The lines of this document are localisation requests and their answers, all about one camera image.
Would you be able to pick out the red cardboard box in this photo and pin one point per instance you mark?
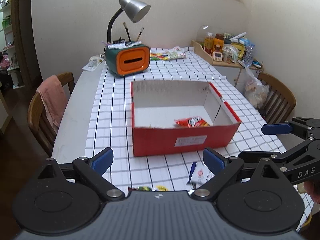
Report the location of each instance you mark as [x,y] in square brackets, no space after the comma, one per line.
[170,117]

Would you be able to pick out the silver desk lamp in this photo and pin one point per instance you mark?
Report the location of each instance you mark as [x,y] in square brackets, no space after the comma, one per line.
[135,11]

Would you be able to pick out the orange green tissue box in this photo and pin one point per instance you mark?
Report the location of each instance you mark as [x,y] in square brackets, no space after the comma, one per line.
[127,61]

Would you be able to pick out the wooden chair with towel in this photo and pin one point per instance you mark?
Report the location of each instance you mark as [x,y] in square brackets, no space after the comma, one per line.
[37,120]

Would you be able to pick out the wooden side shelf tray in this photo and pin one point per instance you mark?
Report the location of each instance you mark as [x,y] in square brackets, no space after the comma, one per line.
[214,61]

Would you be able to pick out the clear water bottle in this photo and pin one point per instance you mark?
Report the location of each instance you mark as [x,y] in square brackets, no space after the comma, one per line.
[249,55]

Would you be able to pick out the clear plastic bag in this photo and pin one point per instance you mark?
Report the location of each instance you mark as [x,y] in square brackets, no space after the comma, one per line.
[255,91]

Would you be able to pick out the brown lidded jar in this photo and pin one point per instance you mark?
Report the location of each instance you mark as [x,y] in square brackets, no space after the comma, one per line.
[218,42]

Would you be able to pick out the white kitchen timer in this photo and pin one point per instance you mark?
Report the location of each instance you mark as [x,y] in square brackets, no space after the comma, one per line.
[217,56]

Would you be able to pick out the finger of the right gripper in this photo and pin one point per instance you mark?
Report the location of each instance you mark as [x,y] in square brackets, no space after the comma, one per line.
[275,129]

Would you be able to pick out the white black checked tablecloth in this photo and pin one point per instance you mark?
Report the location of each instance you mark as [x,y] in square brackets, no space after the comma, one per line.
[110,125]

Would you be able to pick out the yellow minion snack pack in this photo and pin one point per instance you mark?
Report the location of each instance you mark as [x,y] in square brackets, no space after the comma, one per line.
[160,188]

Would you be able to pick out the wooden chair right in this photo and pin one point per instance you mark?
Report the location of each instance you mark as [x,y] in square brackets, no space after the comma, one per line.
[280,101]

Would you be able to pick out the pink towel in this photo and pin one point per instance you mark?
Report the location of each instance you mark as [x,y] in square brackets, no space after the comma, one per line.
[54,100]

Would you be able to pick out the colourful folded cloth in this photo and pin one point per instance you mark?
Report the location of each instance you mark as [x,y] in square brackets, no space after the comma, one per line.
[175,53]

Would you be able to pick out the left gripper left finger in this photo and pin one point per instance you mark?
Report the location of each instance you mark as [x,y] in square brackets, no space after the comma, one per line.
[89,172]

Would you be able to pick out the red lion snack bag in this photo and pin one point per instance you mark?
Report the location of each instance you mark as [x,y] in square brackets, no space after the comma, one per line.
[192,122]

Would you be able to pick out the orange drink bottle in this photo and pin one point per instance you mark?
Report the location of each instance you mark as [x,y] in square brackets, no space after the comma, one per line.
[208,42]

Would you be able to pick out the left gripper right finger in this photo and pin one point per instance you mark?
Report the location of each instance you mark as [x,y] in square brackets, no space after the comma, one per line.
[225,171]

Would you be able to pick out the white blue milk packet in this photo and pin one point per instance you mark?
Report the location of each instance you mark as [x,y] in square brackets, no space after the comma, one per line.
[199,174]

